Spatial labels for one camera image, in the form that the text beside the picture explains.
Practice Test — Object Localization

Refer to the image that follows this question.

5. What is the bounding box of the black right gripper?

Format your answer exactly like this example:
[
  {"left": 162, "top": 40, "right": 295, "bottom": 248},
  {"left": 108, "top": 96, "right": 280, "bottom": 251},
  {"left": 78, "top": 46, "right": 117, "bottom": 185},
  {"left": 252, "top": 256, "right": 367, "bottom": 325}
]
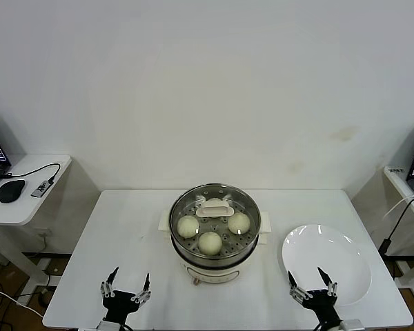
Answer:
[{"left": 287, "top": 266, "right": 342, "bottom": 325}]

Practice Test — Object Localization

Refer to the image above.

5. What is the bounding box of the white floor cable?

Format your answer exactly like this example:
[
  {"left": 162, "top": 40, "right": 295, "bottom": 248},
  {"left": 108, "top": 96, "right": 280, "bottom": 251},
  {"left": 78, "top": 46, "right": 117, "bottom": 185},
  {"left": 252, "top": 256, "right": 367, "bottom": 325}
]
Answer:
[{"left": 0, "top": 283, "right": 45, "bottom": 317}]

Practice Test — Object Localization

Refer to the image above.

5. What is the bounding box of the white flat cable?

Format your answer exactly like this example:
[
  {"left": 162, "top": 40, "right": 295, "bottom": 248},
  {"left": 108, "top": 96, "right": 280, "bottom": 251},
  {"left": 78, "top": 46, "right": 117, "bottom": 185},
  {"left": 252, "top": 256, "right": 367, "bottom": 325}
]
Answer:
[{"left": 382, "top": 194, "right": 414, "bottom": 221}]

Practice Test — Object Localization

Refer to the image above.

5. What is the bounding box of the white round plate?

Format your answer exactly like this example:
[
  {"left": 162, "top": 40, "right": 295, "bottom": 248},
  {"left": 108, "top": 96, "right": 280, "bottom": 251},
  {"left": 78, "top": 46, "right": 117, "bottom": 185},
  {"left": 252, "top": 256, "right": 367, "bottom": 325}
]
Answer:
[{"left": 282, "top": 223, "right": 373, "bottom": 307}]

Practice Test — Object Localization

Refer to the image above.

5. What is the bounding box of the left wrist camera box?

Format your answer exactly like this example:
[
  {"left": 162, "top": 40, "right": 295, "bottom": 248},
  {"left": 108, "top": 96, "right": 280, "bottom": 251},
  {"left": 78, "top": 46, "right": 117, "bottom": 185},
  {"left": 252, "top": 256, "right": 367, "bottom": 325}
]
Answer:
[{"left": 96, "top": 320, "right": 124, "bottom": 331}]

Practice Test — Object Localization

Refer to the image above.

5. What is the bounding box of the grey usb hub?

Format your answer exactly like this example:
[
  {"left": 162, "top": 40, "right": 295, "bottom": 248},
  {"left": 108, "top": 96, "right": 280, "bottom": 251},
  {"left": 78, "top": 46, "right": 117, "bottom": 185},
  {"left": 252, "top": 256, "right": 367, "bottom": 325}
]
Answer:
[{"left": 30, "top": 179, "right": 54, "bottom": 199}]

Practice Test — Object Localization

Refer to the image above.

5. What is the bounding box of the black computer mouse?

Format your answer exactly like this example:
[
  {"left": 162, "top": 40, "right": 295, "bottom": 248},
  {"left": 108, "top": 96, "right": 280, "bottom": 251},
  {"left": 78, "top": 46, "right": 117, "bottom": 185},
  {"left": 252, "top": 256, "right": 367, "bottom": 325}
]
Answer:
[{"left": 0, "top": 179, "right": 25, "bottom": 203}]

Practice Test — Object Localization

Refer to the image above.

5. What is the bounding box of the black usb cable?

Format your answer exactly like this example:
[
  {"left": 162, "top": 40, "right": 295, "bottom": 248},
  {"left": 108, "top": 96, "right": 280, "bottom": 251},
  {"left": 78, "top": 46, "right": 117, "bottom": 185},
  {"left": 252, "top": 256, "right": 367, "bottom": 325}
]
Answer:
[{"left": 0, "top": 162, "right": 61, "bottom": 182}]

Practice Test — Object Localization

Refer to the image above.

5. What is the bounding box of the white rounded side desk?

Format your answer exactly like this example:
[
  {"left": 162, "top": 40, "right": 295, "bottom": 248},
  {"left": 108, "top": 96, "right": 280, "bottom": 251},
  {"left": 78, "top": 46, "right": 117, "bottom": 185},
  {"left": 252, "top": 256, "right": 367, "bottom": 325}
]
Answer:
[{"left": 0, "top": 153, "right": 72, "bottom": 283}]

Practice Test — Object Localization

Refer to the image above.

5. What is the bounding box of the black power adapter cable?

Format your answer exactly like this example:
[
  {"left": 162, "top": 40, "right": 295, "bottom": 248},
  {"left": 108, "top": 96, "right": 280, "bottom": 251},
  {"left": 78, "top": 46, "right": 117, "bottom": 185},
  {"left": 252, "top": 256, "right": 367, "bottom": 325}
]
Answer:
[{"left": 379, "top": 198, "right": 414, "bottom": 257}]

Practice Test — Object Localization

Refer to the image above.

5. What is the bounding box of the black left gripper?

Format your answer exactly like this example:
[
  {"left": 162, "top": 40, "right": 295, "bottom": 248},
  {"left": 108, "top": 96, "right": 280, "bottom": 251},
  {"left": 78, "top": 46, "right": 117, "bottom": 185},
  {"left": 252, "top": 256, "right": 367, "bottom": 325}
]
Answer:
[{"left": 100, "top": 265, "right": 152, "bottom": 323}]

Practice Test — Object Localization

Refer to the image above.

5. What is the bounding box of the stainless steel steamer basket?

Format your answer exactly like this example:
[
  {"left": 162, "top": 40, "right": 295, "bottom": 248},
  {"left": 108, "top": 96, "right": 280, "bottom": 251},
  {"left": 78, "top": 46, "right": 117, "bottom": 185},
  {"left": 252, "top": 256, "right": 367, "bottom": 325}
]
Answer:
[{"left": 168, "top": 184, "right": 263, "bottom": 262}]

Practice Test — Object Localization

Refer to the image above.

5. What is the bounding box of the cream electric cooker pot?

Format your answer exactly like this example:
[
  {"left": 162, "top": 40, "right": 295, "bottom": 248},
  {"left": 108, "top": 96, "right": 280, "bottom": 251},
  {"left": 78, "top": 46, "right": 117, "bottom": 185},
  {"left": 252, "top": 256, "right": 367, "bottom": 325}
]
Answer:
[{"left": 157, "top": 210, "right": 273, "bottom": 286}]

